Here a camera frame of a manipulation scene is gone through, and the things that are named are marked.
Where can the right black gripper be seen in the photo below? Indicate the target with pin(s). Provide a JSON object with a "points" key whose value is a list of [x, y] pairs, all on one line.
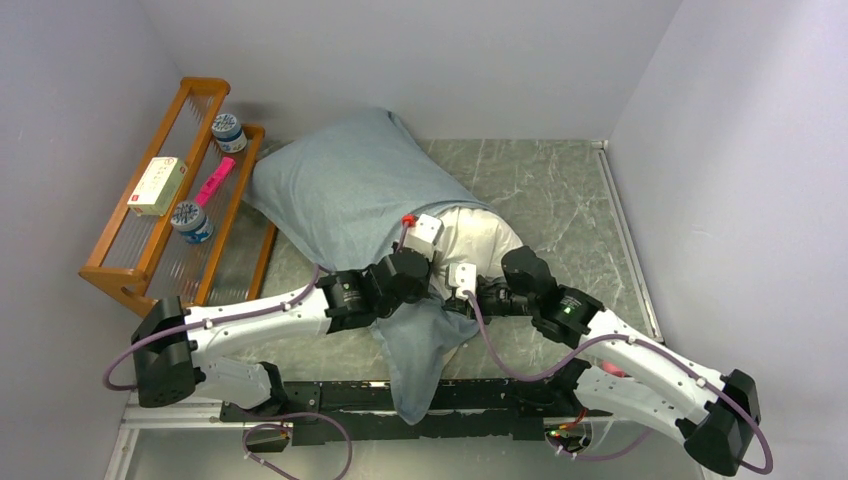
{"points": [[477, 296]]}

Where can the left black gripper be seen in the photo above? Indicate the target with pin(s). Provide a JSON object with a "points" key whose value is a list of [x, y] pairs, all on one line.
{"points": [[421, 288]]}

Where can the white pillow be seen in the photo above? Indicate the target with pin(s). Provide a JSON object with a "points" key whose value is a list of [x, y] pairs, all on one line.
{"points": [[475, 236]]}

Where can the blue grey pillow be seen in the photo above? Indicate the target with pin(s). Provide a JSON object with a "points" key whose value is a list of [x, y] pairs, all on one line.
{"points": [[339, 195]]}

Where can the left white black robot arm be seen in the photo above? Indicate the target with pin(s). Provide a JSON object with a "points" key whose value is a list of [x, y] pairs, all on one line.
{"points": [[179, 351]]}

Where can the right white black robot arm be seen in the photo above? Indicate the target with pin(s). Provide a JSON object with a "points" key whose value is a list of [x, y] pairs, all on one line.
{"points": [[714, 416]]}

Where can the pink small bottle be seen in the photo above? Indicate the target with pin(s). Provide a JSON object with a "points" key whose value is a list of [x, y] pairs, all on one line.
{"points": [[613, 370]]}

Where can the black base crossbar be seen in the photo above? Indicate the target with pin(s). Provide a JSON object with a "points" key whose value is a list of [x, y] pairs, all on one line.
{"points": [[322, 411]]}

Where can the pink marker pen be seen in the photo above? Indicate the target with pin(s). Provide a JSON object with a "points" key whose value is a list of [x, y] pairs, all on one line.
{"points": [[214, 181]]}

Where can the blue white round jar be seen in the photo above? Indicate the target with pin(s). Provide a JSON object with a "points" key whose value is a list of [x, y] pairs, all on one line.
{"points": [[228, 133]]}

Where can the wooden slatted rack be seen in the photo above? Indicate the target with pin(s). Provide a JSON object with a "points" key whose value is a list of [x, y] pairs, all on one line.
{"points": [[140, 259]]}

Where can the white cardboard box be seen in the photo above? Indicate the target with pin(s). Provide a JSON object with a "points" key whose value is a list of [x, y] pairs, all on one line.
{"points": [[157, 187]]}

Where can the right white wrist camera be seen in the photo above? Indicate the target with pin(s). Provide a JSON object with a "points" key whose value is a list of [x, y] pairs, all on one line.
{"points": [[461, 279]]}

